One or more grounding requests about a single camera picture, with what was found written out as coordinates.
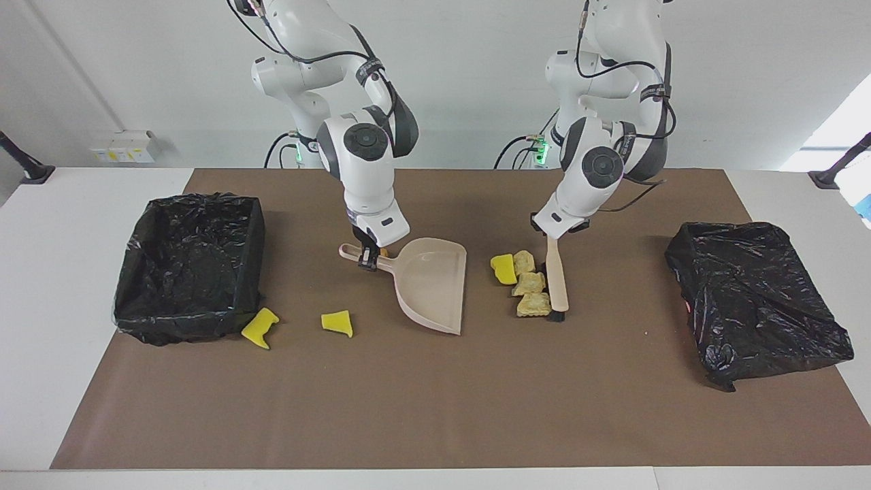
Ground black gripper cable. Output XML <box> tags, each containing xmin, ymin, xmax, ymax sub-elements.
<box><xmin>575</xmin><ymin>0</ymin><xmax>678</xmax><ymax>213</ymax></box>
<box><xmin>228</xmin><ymin>0</ymin><xmax>409</xmax><ymax>161</ymax></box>

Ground wedge yellow sponge piece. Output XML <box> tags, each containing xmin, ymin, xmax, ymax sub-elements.
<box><xmin>321</xmin><ymin>310</ymin><xmax>354</xmax><ymax>338</ymax></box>

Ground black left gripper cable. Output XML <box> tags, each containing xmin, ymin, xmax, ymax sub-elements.
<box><xmin>575</xmin><ymin>0</ymin><xmax>678</xmax><ymax>213</ymax></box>

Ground brown paper table mat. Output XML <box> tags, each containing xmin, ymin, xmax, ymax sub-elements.
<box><xmin>50</xmin><ymin>168</ymin><xmax>871</xmax><ymax>470</ymax></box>

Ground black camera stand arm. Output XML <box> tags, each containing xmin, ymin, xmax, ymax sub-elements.
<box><xmin>808</xmin><ymin>133</ymin><xmax>871</xmax><ymax>190</ymax></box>
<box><xmin>0</xmin><ymin>131</ymin><xmax>55</xmax><ymax>186</ymax></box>

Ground open bin with black bag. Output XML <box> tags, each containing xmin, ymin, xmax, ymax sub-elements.
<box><xmin>112</xmin><ymin>193</ymin><xmax>267</xmax><ymax>346</ymax></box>

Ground black base cables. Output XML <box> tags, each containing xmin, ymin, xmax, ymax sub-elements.
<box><xmin>493</xmin><ymin>109</ymin><xmax>548</xmax><ymax>169</ymax></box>
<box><xmin>264</xmin><ymin>131</ymin><xmax>300</xmax><ymax>169</ymax></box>

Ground black right base cables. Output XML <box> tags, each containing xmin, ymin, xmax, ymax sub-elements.
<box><xmin>264</xmin><ymin>131</ymin><xmax>300</xmax><ymax>169</ymax></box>

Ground black left base cables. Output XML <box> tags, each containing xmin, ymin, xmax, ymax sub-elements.
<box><xmin>493</xmin><ymin>109</ymin><xmax>548</xmax><ymax>169</ymax></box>

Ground large tan stone chunk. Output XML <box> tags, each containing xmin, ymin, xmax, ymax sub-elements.
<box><xmin>516</xmin><ymin>292</ymin><xmax>553</xmax><ymax>318</ymax></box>

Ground beige plastic dustpan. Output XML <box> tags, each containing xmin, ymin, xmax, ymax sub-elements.
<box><xmin>338</xmin><ymin>237</ymin><xmax>468</xmax><ymax>336</ymax></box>

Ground white wall socket box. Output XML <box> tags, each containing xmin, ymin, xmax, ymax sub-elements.
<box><xmin>90</xmin><ymin>131</ymin><xmax>156</xmax><ymax>164</ymax></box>

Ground bin wrapped in black bag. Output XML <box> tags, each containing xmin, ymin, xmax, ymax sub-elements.
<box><xmin>664</xmin><ymin>221</ymin><xmax>855</xmax><ymax>392</ymax></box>

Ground beige hand brush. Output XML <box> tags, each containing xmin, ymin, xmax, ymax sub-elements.
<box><xmin>544</xmin><ymin>235</ymin><xmax>570</xmax><ymax>323</ymax></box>

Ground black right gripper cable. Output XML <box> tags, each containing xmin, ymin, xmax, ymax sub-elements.
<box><xmin>228</xmin><ymin>0</ymin><xmax>409</xmax><ymax>161</ymax></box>

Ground rounded yellow sponge piece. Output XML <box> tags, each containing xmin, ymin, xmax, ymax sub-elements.
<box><xmin>490</xmin><ymin>253</ymin><xmax>519</xmax><ymax>285</ymax></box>

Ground notched yellow sponge piece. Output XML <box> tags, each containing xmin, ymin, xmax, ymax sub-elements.
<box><xmin>241</xmin><ymin>308</ymin><xmax>280</xmax><ymax>350</ymax></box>

